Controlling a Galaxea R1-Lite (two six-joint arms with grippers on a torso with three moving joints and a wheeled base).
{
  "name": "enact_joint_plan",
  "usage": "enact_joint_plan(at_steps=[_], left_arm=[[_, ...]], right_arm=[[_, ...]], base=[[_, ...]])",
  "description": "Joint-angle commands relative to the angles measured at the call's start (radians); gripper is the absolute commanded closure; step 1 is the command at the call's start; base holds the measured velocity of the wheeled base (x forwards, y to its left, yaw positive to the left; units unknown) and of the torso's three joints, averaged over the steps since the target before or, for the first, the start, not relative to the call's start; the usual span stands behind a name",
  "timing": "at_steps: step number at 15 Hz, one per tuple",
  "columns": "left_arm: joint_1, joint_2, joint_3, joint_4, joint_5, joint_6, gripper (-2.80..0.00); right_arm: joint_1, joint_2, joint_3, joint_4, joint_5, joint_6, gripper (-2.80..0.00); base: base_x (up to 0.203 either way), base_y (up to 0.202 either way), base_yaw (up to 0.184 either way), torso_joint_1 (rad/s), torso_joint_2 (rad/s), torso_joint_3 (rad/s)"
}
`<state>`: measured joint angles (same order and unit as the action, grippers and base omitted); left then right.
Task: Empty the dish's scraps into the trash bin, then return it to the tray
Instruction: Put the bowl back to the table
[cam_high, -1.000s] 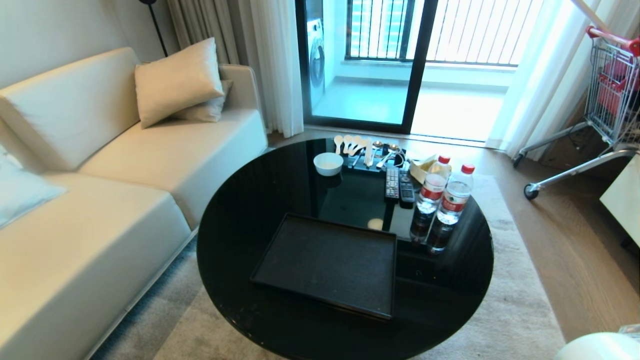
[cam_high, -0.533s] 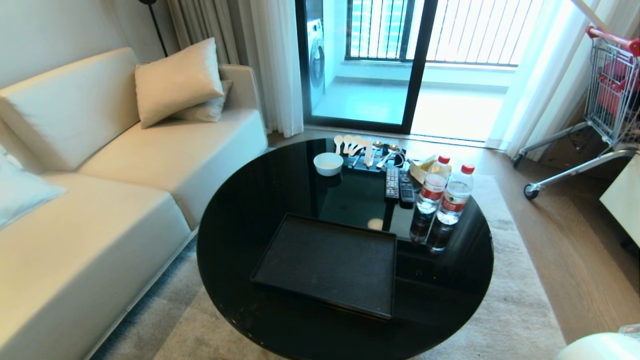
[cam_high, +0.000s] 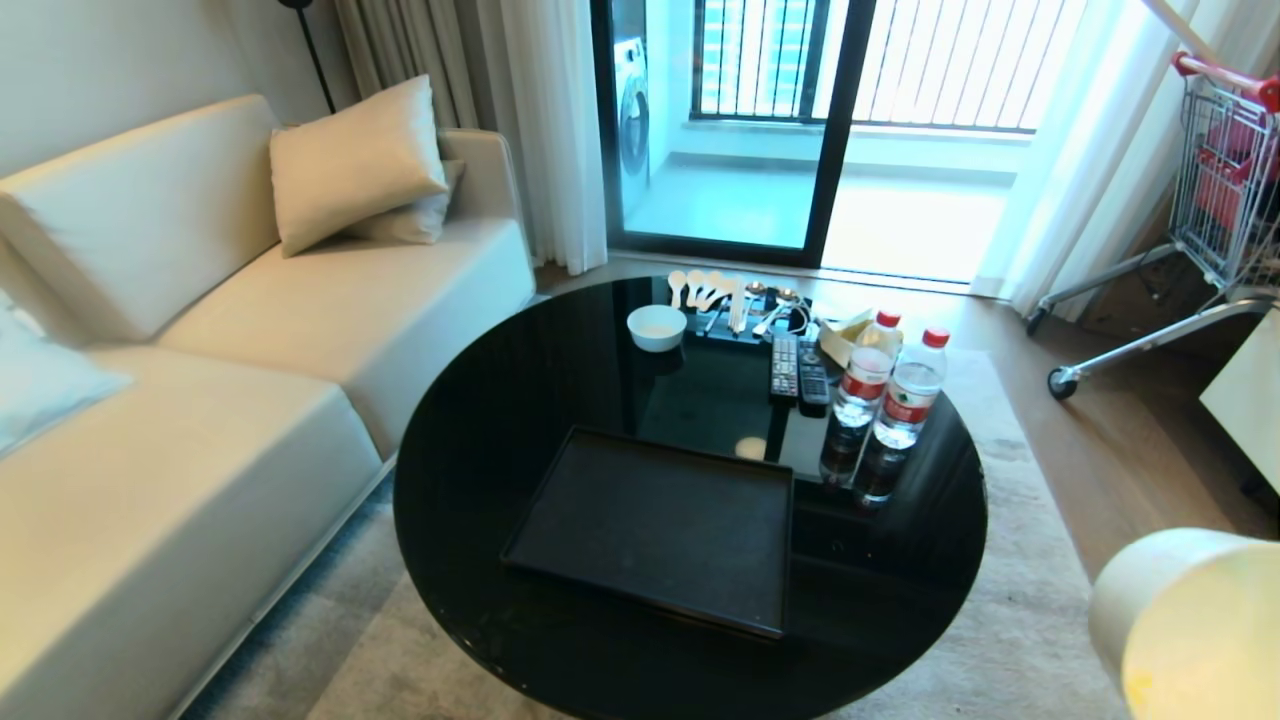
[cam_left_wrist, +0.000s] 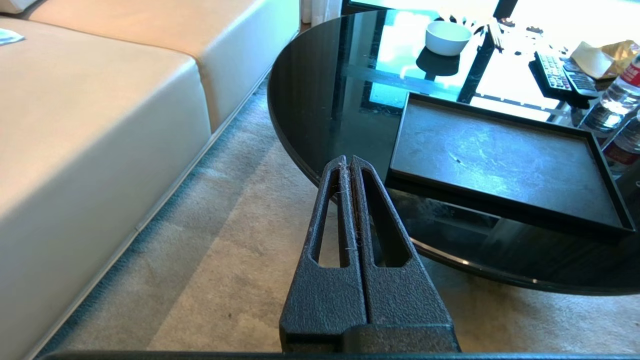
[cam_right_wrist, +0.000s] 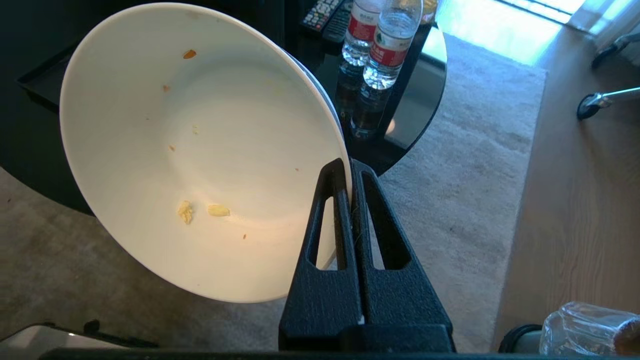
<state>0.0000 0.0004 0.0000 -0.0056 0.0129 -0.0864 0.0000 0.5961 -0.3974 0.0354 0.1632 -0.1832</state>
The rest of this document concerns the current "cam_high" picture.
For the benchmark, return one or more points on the small black cutlery tray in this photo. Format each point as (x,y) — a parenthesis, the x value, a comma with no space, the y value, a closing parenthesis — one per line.
(757,325)

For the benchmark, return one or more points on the black rectangular tray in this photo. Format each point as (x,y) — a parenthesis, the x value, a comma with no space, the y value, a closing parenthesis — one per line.
(650,530)

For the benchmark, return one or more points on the white bowl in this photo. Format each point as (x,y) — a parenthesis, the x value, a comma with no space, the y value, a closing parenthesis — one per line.
(656,328)

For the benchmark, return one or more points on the white plastic spoon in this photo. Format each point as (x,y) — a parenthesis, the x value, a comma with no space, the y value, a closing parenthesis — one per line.
(716,291)
(694,286)
(677,287)

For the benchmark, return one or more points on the round black glass table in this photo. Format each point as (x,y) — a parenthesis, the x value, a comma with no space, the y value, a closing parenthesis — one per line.
(560,420)

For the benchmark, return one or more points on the black remote control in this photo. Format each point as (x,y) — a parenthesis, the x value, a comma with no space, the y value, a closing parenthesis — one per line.
(783,367)
(812,374)

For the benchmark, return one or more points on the tissue box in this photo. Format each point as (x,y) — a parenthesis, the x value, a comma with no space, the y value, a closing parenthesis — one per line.
(846,336)

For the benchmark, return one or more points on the plastic water bottle red cap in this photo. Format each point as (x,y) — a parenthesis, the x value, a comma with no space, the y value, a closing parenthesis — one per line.
(908,400)
(866,372)

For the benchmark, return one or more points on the washing machine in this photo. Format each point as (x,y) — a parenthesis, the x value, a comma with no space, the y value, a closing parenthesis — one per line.
(632,110)

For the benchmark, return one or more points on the white sheer curtain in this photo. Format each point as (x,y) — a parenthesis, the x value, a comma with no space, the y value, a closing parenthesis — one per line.
(540,120)
(1090,150)

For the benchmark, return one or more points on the cream cushion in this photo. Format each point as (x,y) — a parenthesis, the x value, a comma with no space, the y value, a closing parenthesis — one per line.
(415,218)
(350,165)

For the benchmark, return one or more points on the black framed sliding door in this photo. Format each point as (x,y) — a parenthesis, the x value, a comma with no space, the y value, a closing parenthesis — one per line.
(840,130)

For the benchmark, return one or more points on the black balcony railing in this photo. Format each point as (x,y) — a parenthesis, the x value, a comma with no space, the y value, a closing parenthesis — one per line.
(860,62)

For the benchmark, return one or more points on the beige drape curtain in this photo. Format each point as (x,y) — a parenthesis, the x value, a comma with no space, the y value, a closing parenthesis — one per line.
(405,60)

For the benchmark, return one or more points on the cream leather sofa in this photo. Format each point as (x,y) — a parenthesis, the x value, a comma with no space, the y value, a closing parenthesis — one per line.
(200,400)

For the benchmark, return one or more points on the black floor lamp pole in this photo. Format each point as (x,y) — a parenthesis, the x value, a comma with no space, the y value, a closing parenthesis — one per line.
(312,55)

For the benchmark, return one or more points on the grey area rug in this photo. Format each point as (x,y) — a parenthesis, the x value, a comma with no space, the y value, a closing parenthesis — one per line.
(1010,620)

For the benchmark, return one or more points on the light blue cushion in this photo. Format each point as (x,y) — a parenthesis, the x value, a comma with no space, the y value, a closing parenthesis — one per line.
(40,385)

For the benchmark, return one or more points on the white cabinet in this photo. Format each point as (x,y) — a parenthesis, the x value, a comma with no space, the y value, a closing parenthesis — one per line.
(1247,395)

